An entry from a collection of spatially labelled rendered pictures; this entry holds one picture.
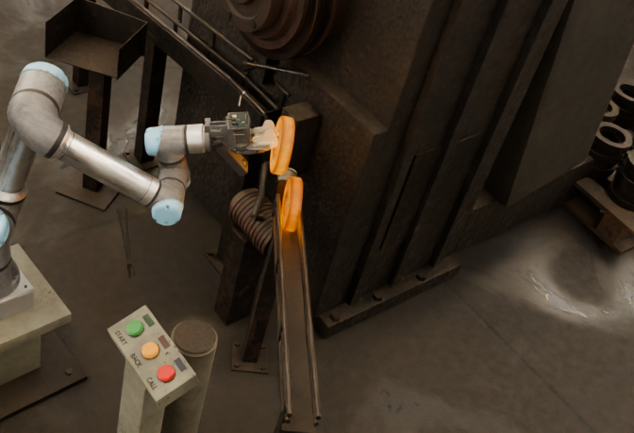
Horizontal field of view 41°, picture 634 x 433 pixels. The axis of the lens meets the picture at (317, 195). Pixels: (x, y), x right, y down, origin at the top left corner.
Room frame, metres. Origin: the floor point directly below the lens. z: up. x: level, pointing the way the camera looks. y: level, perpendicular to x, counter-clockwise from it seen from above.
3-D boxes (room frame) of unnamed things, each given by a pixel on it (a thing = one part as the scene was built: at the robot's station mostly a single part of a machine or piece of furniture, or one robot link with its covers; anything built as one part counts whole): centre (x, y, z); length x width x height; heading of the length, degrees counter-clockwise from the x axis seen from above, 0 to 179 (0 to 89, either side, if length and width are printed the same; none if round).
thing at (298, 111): (2.12, 0.11, 0.68); 0.11 x 0.08 x 0.24; 138
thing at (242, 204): (1.95, 0.14, 0.27); 0.22 x 0.13 x 0.53; 48
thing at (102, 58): (2.39, 0.85, 0.36); 0.26 x 0.20 x 0.72; 83
